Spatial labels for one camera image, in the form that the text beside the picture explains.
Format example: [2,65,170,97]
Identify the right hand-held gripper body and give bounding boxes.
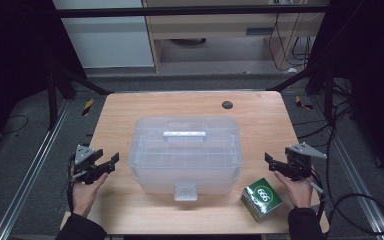
[283,142,328,181]

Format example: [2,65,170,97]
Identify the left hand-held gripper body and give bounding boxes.
[69,144,114,185]

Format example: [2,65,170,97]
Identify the green cardboard box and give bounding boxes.
[240,177,284,224]

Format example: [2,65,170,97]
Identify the clear plastic storage box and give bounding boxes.
[128,115,243,203]

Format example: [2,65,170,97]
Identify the person's right hand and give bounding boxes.
[273,171,314,209]

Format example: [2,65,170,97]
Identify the person's left hand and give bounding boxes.
[71,173,109,218]

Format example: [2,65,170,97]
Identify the black yellow striped tape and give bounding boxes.
[81,98,95,118]
[294,95,314,111]

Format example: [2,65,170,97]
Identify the black metal stand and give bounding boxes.
[46,63,114,131]
[266,63,334,121]

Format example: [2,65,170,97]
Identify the white cabinet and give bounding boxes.
[51,0,156,69]

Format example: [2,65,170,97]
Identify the beige wooden desk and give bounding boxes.
[141,0,331,74]

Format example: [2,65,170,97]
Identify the black horizontal bar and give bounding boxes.
[54,4,331,19]

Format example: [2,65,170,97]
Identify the black floor cables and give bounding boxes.
[293,99,358,194]

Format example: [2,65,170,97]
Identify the aluminium floor rail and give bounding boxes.
[0,99,71,240]
[309,96,384,240]

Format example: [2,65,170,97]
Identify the thin black floor cable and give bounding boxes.
[0,114,29,136]

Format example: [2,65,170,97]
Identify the bundle of hanging black cables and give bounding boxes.
[268,13,314,73]

